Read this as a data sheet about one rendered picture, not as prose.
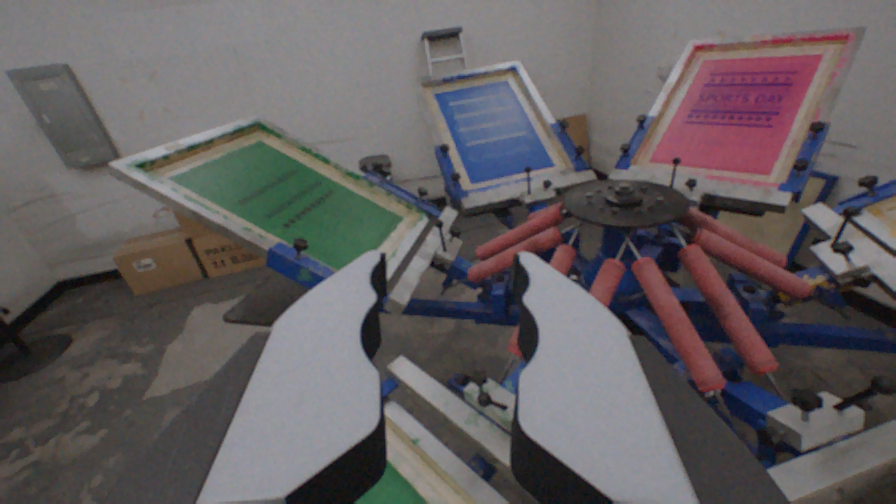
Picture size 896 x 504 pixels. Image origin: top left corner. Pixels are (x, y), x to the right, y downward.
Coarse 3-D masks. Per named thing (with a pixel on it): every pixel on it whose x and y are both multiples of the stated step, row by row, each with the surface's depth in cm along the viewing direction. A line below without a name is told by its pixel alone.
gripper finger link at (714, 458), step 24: (648, 360) 8; (672, 384) 8; (672, 408) 7; (696, 408) 7; (672, 432) 7; (696, 432) 7; (720, 432) 7; (696, 456) 6; (720, 456) 6; (744, 456) 6; (696, 480) 6; (720, 480) 6; (744, 480) 6; (768, 480) 6
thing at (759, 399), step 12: (744, 384) 77; (732, 396) 76; (744, 396) 74; (756, 396) 74; (768, 396) 73; (732, 408) 76; (744, 408) 73; (756, 408) 71; (768, 408) 70; (744, 420) 74; (756, 420) 71; (828, 444) 61
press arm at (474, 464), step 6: (474, 456) 85; (480, 456) 84; (468, 462) 84; (474, 462) 83; (480, 462) 83; (486, 462) 83; (474, 468) 82; (480, 468) 82; (486, 468) 82; (492, 468) 84; (480, 474) 81; (486, 474) 82; (492, 474) 84; (486, 480) 83
